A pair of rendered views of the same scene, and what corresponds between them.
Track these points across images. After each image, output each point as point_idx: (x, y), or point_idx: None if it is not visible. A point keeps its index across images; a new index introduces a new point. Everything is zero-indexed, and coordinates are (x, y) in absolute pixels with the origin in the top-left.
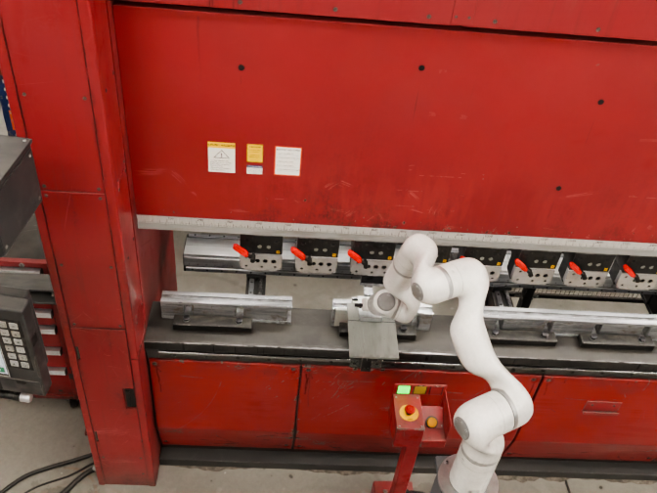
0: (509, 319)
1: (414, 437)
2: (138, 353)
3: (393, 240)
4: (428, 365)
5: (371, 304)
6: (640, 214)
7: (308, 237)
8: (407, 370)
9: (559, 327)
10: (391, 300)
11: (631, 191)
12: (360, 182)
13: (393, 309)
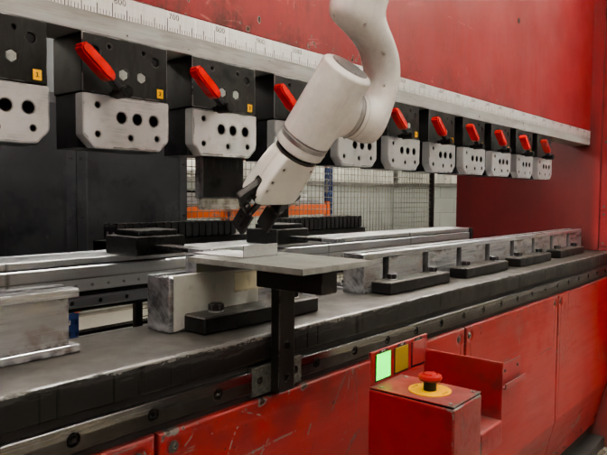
0: (394, 254)
1: (472, 429)
2: None
3: (249, 61)
4: (360, 345)
5: (314, 100)
6: (459, 48)
7: (104, 32)
8: (336, 372)
9: (434, 261)
10: (355, 66)
11: (447, 7)
12: None
13: (368, 78)
